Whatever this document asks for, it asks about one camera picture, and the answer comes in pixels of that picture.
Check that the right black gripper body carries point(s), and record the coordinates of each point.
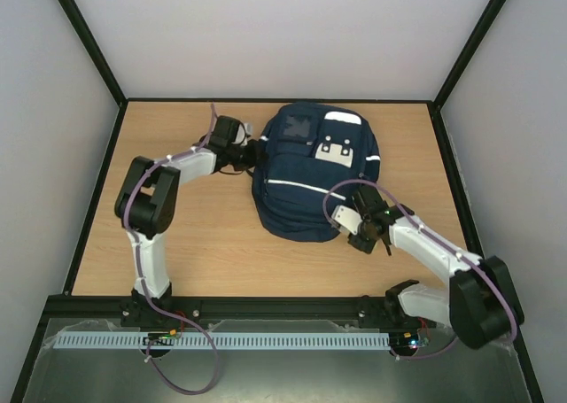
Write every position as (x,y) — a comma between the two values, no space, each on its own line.
(366,200)

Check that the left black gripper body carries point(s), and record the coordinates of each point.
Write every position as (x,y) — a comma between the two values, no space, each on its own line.
(245,158)

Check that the navy blue backpack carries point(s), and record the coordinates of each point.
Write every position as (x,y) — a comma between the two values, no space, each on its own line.
(315,155)

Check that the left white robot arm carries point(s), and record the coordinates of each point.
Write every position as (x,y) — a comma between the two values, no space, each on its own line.
(147,199)

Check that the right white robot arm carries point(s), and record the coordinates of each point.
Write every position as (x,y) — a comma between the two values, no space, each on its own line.
(478,303)

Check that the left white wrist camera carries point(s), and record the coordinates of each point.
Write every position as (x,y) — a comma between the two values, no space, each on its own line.
(244,132)

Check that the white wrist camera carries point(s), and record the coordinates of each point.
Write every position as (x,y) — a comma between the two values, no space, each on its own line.
(347,220)
(244,132)

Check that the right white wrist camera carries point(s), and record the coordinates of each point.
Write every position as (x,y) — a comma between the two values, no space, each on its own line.
(347,220)

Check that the black aluminium frame rail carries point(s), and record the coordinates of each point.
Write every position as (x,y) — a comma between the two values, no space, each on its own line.
(367,312)

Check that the light blue slotted cable duct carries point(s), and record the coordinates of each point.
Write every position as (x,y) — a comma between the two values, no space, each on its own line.
(224,341)

